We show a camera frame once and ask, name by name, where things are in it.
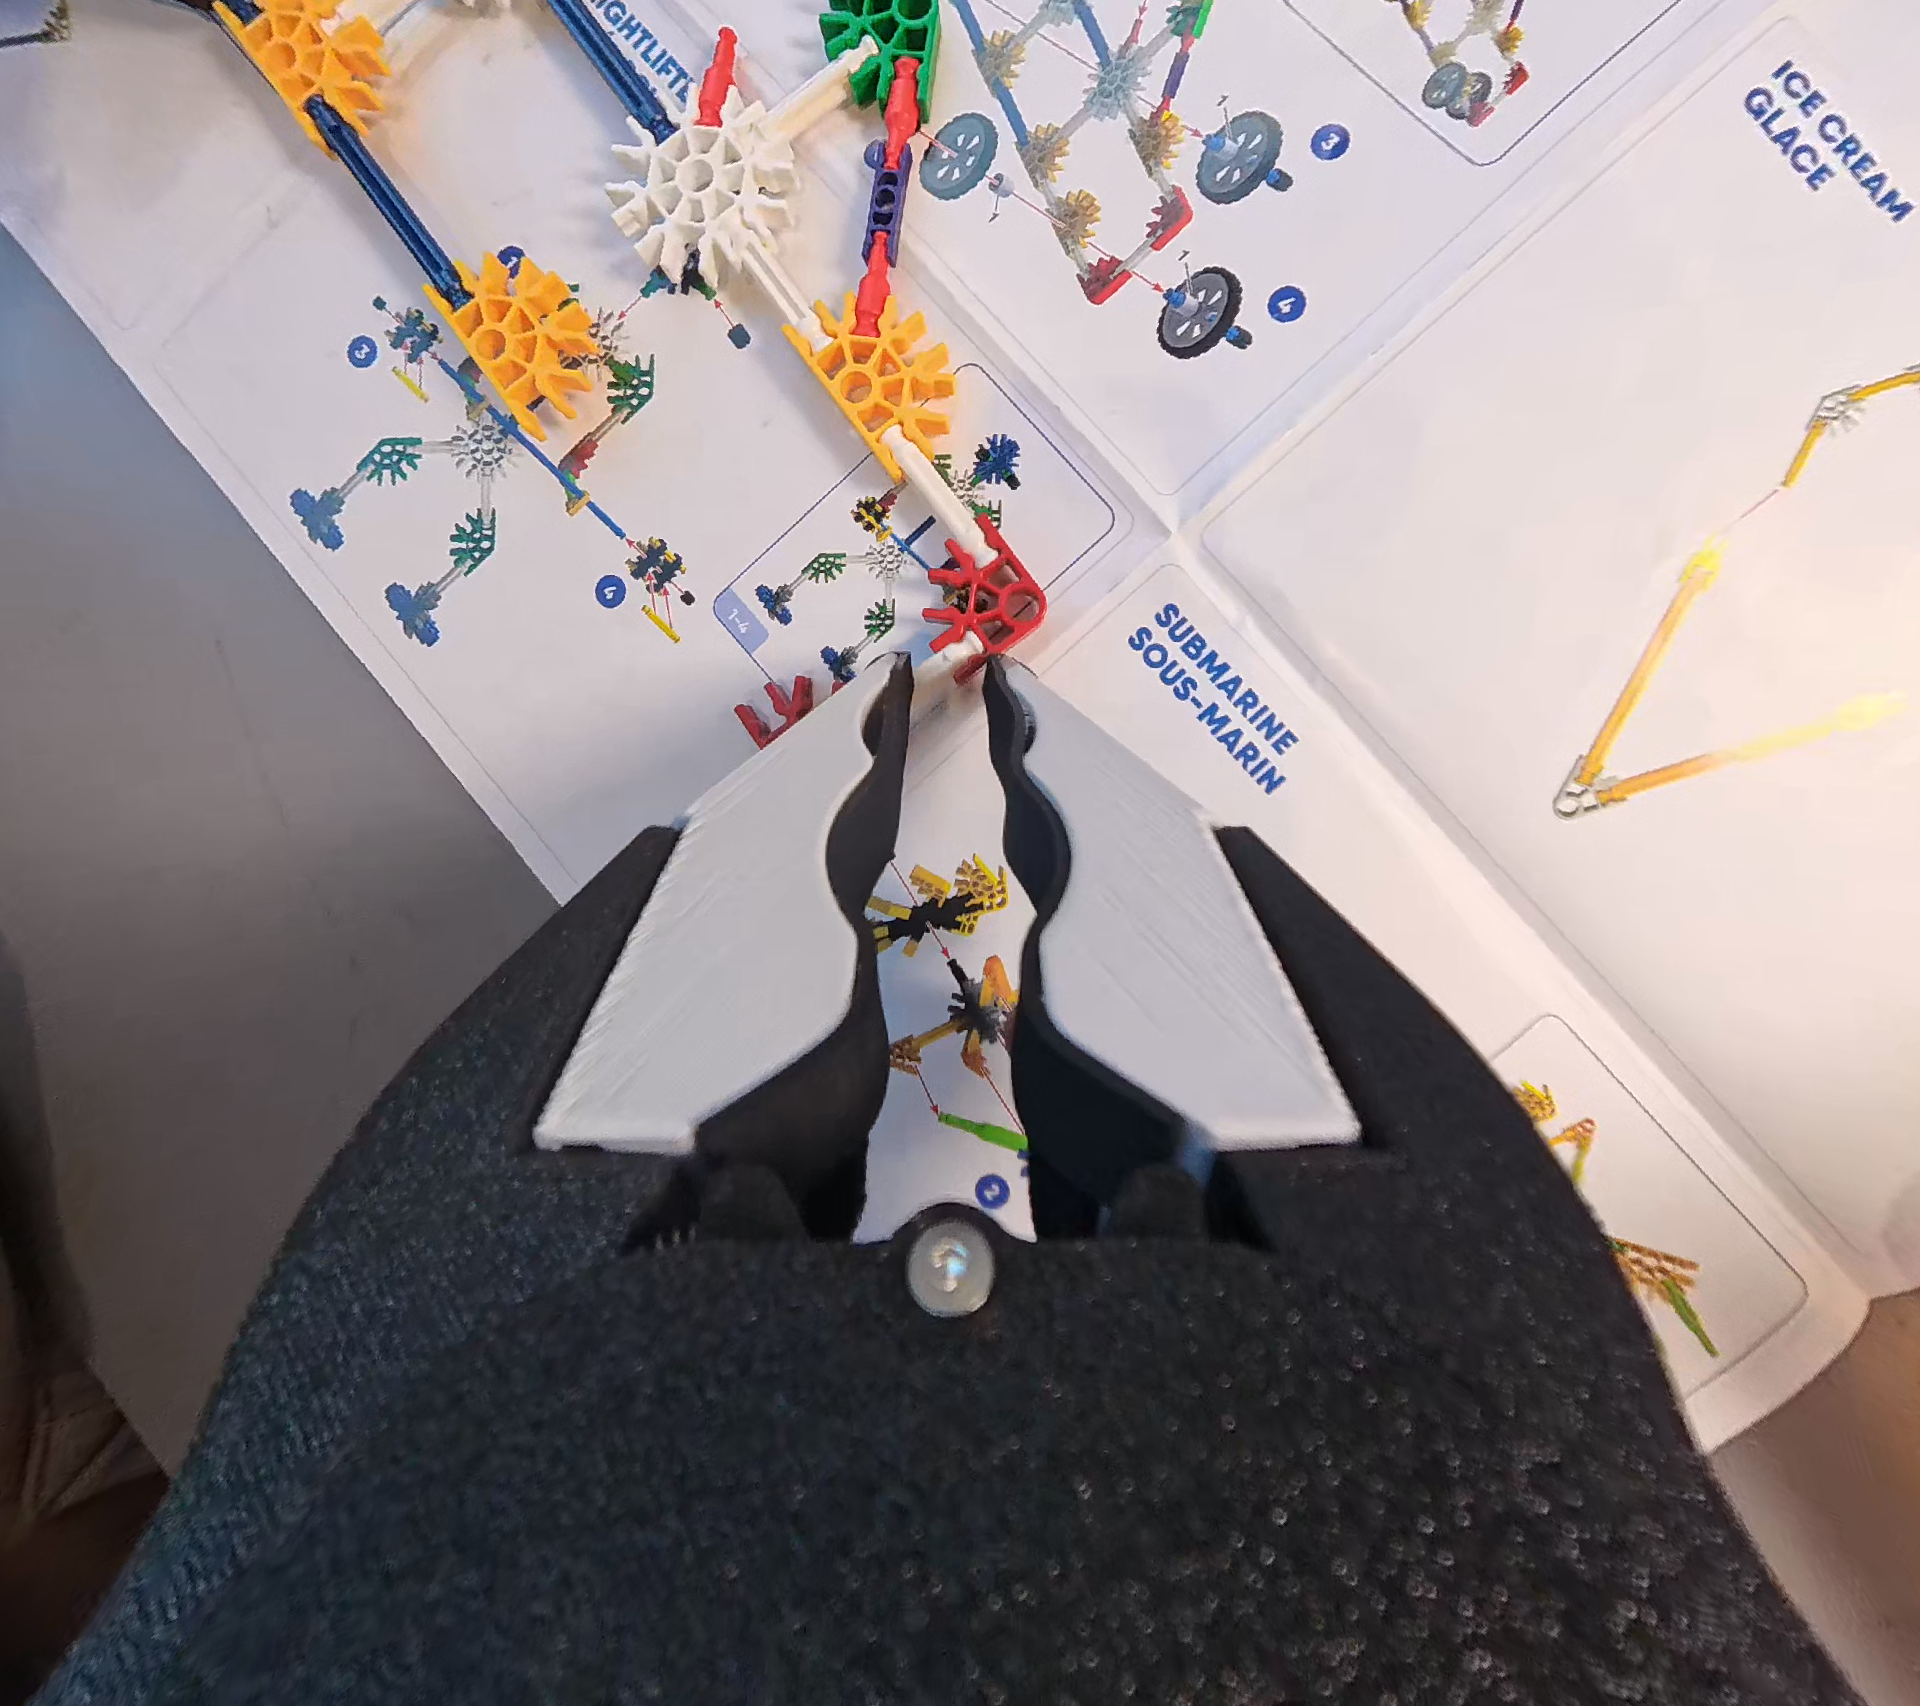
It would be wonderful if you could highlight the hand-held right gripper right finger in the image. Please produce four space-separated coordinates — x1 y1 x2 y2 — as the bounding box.
985 663 1358 1228

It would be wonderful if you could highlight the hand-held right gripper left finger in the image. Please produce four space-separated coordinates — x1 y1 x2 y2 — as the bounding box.
535 657 913 1234

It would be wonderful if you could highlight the colourful rod connector toy model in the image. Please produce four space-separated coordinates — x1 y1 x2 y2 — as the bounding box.
226 0 1057 688

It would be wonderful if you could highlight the small red connector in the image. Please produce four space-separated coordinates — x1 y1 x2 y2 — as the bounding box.
732 663 835 753

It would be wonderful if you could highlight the toy building instruction sheet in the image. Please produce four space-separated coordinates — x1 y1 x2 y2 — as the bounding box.
0 0 1920 1456

